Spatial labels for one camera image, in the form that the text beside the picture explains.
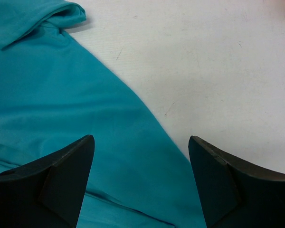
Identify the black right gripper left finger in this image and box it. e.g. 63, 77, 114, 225
0, 135, 95, 228

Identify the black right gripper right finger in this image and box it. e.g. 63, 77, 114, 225
188, 136, 285, 228

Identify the teal t shirt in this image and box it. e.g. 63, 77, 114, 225
0, 0, 205, 228

